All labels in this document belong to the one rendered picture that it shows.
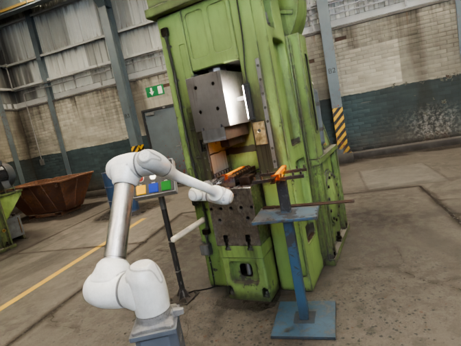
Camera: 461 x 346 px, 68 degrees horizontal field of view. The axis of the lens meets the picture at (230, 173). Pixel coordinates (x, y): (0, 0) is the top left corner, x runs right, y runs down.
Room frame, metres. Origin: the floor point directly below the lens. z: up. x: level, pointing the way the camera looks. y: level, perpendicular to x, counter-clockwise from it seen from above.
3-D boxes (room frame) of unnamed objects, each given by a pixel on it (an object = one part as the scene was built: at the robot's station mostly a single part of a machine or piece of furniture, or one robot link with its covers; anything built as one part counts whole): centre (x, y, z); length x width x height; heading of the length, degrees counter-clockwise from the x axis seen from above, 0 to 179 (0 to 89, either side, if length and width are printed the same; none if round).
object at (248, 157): (2.99, -0.22, 1.37); 0.41 x 0.10 x 0.91; 62
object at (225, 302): (2.50, 0.09, 0.01); 0.58 x 0.39 x 0.01; 62
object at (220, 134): (2.73, -0.03, 1.32); 0.42 x 0.20 x 0.10; 152
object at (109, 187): (6.90, 2.28, 0.44); 0.59 x 0.59 x 0.88
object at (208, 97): (2.71, -0.07, 1.56); 0.42 x 0.39 x 0.40; 152
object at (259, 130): (2.51, -0.27, 1.27); 0.09 x 0.02 x 0.17; 62
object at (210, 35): (2.84, -0.14, 2.06); 0.44 x 0.41 x 0.47; 152
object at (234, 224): (2.71, -0.08, 0.69); 0.56 x 0.38 x 0.45; 152
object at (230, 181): (2.73, -0.03, 0.96); 0.42 x 0.20 x 0.09; 152
